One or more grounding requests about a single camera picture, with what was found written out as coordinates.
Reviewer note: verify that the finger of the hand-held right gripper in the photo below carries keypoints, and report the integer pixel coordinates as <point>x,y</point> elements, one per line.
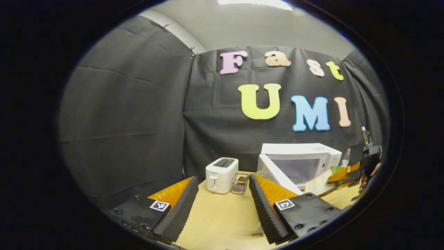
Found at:
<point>343,177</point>
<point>353,166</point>

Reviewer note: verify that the sandwich with lettuce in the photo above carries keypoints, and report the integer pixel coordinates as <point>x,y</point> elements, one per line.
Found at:
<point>317,184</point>

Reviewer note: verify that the clear bottle red label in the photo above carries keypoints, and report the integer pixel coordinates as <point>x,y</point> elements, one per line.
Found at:
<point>346,161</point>

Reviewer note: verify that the small brown object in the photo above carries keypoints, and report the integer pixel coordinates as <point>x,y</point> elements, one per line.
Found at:
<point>242,177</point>

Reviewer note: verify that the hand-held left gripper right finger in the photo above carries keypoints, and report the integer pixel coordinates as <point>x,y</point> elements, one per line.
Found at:
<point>265,211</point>

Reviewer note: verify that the white toaster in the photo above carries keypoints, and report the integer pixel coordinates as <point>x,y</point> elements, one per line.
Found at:
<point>220,177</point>

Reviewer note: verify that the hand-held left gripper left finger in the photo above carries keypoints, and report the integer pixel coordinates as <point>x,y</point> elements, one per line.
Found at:
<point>182,211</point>

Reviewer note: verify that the black backdrop cloth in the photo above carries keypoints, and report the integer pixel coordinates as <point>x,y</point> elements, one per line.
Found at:
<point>121,121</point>

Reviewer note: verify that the large ceiling light panel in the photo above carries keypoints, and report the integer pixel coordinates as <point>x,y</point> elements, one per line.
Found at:
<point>255,4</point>

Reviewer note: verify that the white microwave oven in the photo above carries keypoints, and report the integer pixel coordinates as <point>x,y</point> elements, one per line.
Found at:
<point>298,149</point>

